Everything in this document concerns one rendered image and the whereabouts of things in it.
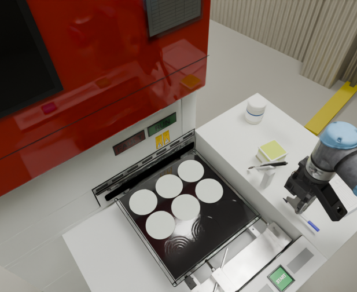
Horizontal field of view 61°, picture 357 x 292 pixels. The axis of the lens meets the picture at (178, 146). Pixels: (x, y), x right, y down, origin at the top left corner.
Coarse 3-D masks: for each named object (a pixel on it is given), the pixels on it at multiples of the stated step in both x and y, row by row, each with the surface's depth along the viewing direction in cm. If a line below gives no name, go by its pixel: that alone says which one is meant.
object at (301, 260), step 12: (300, 240) 92; (288, 252) 90; (300, 252) 90; (312, 252) 90; (276, 264) 88; (288, 264) 88; (300, 264) 88; (312, 264) 88; (264, 276) 86; (300, 276) 86; (252, 288) 84; (264, 288) 84; (276, 288) 84; (288, 288) 84
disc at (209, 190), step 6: (204, 180) 113; (210, 180) 113; (198, 186) 111; (204, 186) 111; (210, 186) 111; (216, 186) 111; (198, 192) 110; (204, 192) 109; (210, 192) 109; (216, 192) 109; (222, 192) 109; (204, 198) 108; (210, 198) 108; (216, 198) 108
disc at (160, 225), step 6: (150, 216) 104; (156, 216) 104; (162, 216) 104; (168, 216) 104; (150, 222) 103; (156, 222) 103; (162, 222) 103; (168, 222) 103; (174, 222) 103; (150, 228) 102; (156, 228) 102; (162, 228) 102; (168, 228) 102; (174, 228) 101; (150, 234) 100; (156, 234) 100; (162, 234) 100; (168, 234) 100
